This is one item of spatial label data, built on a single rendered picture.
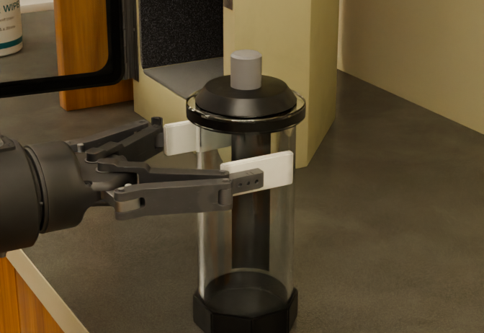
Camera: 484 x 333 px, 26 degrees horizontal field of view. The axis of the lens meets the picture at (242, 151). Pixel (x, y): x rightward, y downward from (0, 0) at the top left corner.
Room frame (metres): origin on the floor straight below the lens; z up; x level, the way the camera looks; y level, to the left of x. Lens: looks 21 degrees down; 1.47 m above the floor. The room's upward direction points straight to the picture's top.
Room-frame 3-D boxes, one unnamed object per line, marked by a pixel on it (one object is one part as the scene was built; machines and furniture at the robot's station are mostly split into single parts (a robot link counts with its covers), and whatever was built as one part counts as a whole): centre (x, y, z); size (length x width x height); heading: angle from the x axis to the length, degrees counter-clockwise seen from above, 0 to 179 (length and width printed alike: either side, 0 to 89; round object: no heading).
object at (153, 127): (0.89, 0.10, 1.12); 0.11 x 0.01 x 0.04; 153
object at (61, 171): (0.82, 0.14, 1.12); 0.09 x 0.08 x 0.07; 119
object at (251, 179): (0.81, 0.00, 1.12); 0.05 x 0.03 x 0.01; 119
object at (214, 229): (0.90, 0.00, 1.06); 0.11 x 0.11 x 0.21
